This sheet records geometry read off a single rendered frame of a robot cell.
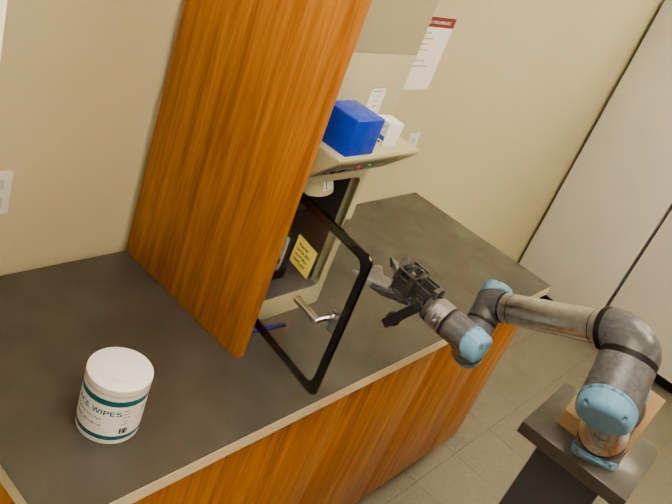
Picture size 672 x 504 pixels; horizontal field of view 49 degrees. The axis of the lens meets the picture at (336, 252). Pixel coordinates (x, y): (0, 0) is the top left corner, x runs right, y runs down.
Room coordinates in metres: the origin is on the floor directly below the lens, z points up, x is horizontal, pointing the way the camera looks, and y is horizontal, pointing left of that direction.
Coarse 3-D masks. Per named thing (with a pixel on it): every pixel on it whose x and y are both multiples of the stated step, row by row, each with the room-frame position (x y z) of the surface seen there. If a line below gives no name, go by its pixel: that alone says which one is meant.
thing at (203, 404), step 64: (128, 256) 1.68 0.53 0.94; (384, 256) 2.26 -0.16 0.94; (448, 256) 2.45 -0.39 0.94; (0, 320) 1.25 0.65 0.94; (64, 320) 1.33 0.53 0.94; (128, 320) 1.42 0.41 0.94; (192, 320) 1.52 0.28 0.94; (0, 384) 1.08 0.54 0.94; (64, 384) 1.15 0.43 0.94; (192, 384) 1.29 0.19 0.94; (256, 384) 1.38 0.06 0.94; (0, 448) 0.94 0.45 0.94; (64, 448) 0.99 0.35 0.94; (128, 448) 1.05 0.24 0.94; (192, 448) 1.11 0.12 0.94
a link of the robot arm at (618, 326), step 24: (504, 288) 1.60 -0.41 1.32; (480, 312) 1.55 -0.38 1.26; (504, 312) 1.52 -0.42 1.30; (528, 312) 1.48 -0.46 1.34; (552, 312) 1.45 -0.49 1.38; (576, 312) 1.42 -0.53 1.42; (600, 312) 1.39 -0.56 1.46; (624, 312) 1.38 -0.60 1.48; (576, 336) 1.40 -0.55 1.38; (600, 336) 1.35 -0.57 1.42; (624, 336) 1.30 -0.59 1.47; (648, 336) 1.31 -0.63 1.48
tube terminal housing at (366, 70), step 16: (352, 64) 1.62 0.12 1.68; (368, 64) 1.67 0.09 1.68; (384, 64) 1.72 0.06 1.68; (400, 64) 1.78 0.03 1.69; (352, 80) 1.64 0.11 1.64; (368, 80) 1.69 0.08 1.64; (384, 80) 1.75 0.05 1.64; (400, 80) 1.80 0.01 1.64; (352, 96) 1.66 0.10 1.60; (368, 96) 1.71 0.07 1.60; (384, 112) 1.79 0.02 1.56; (320, 176) 1.65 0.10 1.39; (336, 176) 1.71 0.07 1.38; (352, 176) 1.76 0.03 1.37; (352, 192) 1.84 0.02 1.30; (352, 208) 1.81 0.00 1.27
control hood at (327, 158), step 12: (324, 144) 1.55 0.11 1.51; (396, 144) 1.74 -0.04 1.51; (408, 144) 1.77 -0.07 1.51; (324, 156) 1.51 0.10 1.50; (336, 156) 1.51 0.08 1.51; (360, 156) 1.57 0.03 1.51; (372, 156) 1.60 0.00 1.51; (384, 156) 1.64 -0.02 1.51; (396, 156) 1.68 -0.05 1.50; (408, 156) 1.75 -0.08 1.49; (312, 168) 1.53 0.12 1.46; (324, 168) 1.51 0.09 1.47
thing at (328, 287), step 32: (320, 224) 1.46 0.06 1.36; (288, 256) 1.50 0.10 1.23; (320, 256) 1.44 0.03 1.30; (352, 256) 1.38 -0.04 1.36; (288, 288) 1.48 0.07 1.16; (320, 288) 1.42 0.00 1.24; (352, 288) 1.36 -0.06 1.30; (288, 320) 1.45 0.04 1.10; (288, 352) 1.43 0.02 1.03; (320, 352) 1.37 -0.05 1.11; (320, 384) 1.35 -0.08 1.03
